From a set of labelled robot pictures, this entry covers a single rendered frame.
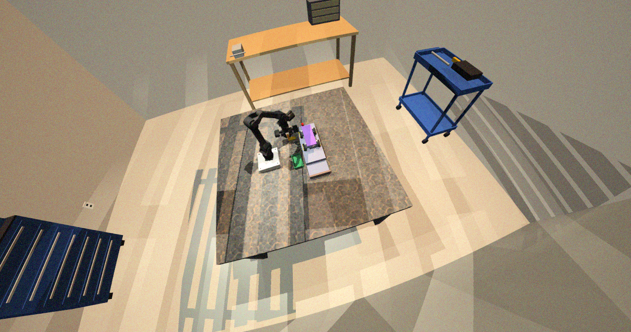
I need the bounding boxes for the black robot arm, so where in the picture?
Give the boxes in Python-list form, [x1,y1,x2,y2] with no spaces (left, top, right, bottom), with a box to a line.
[243,110,295,161]

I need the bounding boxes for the green tray floor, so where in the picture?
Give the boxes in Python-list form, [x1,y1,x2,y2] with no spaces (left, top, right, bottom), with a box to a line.
[292,155,303,167]

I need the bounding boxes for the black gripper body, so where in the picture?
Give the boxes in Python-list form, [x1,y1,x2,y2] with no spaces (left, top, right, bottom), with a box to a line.
[274,125,298,137]

